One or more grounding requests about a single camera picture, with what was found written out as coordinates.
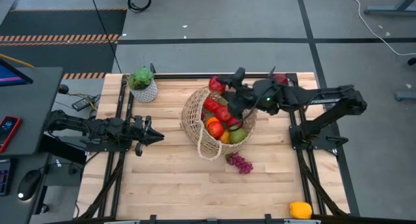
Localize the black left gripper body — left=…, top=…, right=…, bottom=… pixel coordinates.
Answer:
left=129, top=114, right=153, bottom=158

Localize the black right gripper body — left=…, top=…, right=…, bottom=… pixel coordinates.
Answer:
left=229, top=82, right=267, bottom=120

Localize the small red apple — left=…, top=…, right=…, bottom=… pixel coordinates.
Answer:
left=203, top=97, right=222, bottom=114

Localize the green pear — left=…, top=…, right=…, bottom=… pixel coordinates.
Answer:
left=229, top=127, right=248, bottom=144

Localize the red-orange round fruit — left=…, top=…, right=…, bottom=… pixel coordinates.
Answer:
left=207, top=121, right=225, bottom=139

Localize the purple grape bunch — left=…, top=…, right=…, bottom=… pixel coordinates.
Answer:
left=226, top=151, right=254, bottom=175

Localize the woven wicker basket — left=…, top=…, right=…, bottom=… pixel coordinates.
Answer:
left=180, top=86, right=258, bottom=162

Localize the dark red apple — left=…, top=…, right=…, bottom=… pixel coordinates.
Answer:
left=272, top=73, right=289, bottom=86

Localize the succulent in white patterned pot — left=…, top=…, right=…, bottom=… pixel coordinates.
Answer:
left=127, top=66, right=159, bottom=104

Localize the black power adapter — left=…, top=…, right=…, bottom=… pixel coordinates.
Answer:
left=71, top=96, right=95, bottom=112

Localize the yellow bell pepper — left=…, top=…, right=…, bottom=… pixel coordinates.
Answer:
left=289, top=201, right=313, bottom=220

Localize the black computer mouse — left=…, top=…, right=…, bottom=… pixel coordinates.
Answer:
left=16, top=169, right=42, bottom=202

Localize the red smartphone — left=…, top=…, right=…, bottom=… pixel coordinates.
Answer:
left=0, top=115, right=24, bottom=153

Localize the black mat with hazard stripes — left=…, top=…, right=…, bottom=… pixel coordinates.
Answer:
left=0, top=8, right=127, bottom=80

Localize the black keyboard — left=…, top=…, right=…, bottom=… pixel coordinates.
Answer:
left=0, top=158, right=12, bottom=197

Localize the monitor with blue screen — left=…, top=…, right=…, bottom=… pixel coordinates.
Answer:
left=0, top=58, right=34, bottom=88

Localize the grey desk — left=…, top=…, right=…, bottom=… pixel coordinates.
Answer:
left=0, top=152, right=53, bottom=224

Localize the grey furniture foot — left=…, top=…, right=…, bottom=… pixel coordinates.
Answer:
left=395, top=91, right=416, bottom=103

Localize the grey desk leg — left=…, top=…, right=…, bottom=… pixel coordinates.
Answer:
left=363, top=0, right=416, bottom=18

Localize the thin black hanging cable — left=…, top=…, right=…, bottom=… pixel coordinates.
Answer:
left=88, top=0, right=123, bottom=75

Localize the coiled black cable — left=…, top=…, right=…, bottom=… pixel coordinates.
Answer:
left=127, top=0, right=153, bottom=13

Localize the white cable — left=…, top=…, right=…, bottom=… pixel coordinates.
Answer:
left=336, top=0, right=416, bottom=56

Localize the yellow cable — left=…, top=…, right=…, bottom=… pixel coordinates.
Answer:
left=0, top=53, right=35, bottom=69

